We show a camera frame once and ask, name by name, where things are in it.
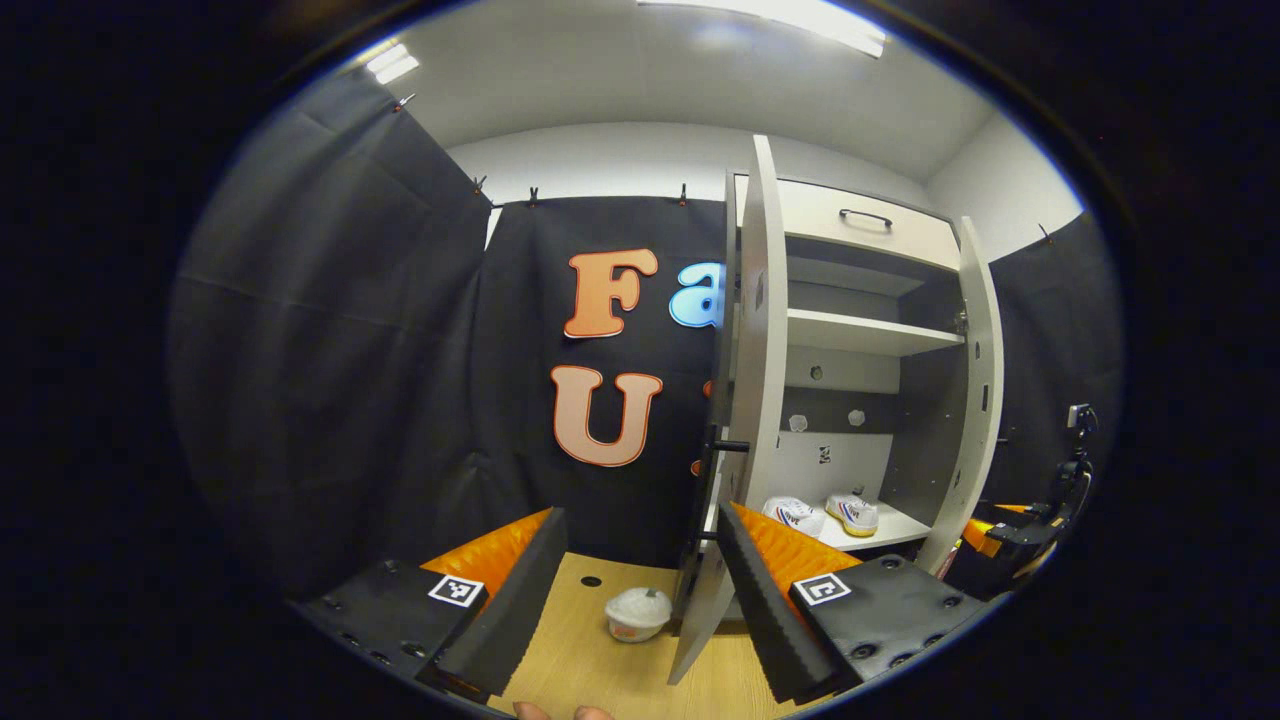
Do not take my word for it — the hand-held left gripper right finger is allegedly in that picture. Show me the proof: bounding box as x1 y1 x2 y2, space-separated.
716 502 986 704

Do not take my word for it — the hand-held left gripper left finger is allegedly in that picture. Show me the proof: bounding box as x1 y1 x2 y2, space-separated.
290 505 569 701

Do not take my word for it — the white striped shoe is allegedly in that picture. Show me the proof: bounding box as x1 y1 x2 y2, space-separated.
826 492 880 538
762 496 827 539

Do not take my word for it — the white cabinet door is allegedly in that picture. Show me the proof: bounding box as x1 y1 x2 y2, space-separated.
668 135 791 686
915 215 1004 576

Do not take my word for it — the white and grey shoe cabinet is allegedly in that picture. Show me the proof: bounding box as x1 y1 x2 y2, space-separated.
668 135 1004 686

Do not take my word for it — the white cabinet drawer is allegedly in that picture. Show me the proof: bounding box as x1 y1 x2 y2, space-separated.
735 175 963 273

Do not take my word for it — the white lidded bowl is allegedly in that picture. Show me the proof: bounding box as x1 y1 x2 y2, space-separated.
604 587 673 643

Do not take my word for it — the large ceiling light panel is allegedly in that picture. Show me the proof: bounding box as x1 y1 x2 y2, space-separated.
640 0 886 58

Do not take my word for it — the small ceiling light panel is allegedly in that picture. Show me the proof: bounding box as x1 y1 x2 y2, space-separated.
365 42 421 86

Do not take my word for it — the black left door handle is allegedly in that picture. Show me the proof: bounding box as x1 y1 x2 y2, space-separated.
700 425 751 546

